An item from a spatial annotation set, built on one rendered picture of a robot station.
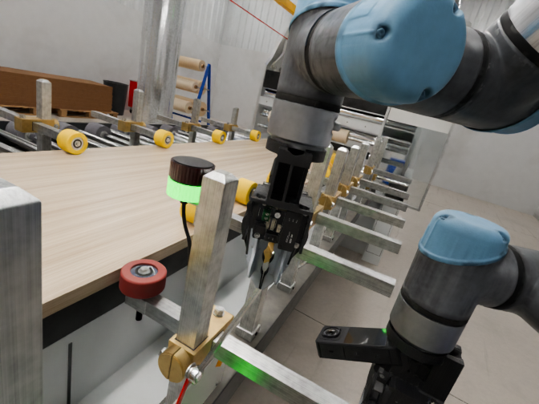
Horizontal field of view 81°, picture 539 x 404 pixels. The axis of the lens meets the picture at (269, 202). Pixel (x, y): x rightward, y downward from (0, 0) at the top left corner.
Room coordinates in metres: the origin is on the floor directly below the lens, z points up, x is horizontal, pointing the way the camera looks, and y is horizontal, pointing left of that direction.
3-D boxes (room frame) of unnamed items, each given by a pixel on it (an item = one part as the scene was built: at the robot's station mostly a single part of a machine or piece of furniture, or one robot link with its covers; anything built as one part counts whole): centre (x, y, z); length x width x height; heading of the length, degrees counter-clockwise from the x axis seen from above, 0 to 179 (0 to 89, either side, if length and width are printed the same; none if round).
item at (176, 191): (0.42, 0.11, 1.11); 0.06 x 0.06 x 0.02
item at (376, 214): (1.13, -0.23, 0.95); 0.50 x 0.04 x 0.04; 69
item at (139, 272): (0.49, 0.19, 0.85); 0.08 x 0.08 x 0.11
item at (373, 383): (0.33, -0.22, 0.97); 0.09 x 0.08 x 0.12; 69
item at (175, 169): (0.42, 0.11, 1.14); 0.06 x 0.06 x 0.02
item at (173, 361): (0.42, 0.06, 0.85); 0.14 x 0.06 x 0.05; 159
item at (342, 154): (1.10, -0.20, 0.90); 0.04 x 0.04 x 0.48; 69
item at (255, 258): (0.37, 0.00, 1.04); 0.06 x 0.03 x 0.09; 179
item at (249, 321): (0.63, -0.02, 0.87); 0.04 x 0.04 x 0.48; 69
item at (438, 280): (0.33, -0.22, 1.12); 0.09 x 0.08 x 0.11; 93
